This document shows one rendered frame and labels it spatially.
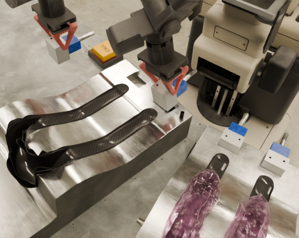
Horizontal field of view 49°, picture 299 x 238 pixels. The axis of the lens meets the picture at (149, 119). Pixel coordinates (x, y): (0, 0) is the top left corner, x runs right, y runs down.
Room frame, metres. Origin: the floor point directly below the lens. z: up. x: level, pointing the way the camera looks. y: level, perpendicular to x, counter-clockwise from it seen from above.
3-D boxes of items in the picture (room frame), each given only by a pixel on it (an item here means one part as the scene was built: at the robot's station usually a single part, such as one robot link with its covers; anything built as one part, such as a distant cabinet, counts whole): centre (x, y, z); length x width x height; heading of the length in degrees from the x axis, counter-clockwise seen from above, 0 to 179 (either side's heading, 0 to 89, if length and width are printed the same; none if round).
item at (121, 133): (0.43, 0.14, 0.92); 0.35 x 0.16 x 0.09; 136
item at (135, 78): (0.63, 0.04, 0.87); 0.05 x 0.05 x 0.04; 46
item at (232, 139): (0.51, -0.22, 0.86); 0.13 x 0.05 x 0.05; 153
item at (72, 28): (0.66, 0.24, 0.99); 0.07 x 0.07 x 0.09; 45
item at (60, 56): (0.70, 0.22, 0.93); 0.13 x 0.05 x 0.05; 135
